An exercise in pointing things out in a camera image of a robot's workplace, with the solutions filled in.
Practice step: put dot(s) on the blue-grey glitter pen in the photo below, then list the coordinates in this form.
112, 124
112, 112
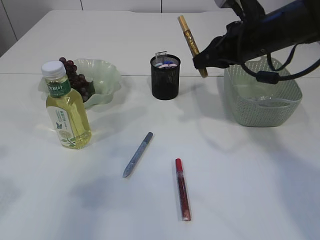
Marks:
137, 155

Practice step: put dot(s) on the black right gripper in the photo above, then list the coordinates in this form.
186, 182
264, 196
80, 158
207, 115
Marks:
222, 50

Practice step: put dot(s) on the purple artificial grape bunch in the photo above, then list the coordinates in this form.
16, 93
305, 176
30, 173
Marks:
78, 81

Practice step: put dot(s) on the pink scissors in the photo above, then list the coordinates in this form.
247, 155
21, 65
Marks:
166, 66

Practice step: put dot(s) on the yellow tea bottle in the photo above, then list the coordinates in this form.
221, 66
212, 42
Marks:
65, 107

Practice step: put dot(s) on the green woven plastic basket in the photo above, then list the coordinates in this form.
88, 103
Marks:
257, 104

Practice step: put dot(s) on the red glitter pen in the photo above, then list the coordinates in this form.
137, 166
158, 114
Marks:
182, 191

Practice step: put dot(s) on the blue black right arm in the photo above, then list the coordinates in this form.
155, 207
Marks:
259, 33

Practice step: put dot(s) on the black mesh pen holder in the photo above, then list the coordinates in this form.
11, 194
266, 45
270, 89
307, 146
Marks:
165, 82

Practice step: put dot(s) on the blue scissors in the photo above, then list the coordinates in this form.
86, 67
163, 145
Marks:
168, 62

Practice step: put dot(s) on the clear plastic sheet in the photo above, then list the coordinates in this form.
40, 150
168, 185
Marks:
260, 99

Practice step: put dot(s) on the gold glitter pen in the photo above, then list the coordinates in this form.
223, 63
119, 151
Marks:
188, 36

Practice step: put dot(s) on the clear plastic ruler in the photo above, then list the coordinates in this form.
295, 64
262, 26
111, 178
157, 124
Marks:
160, 57

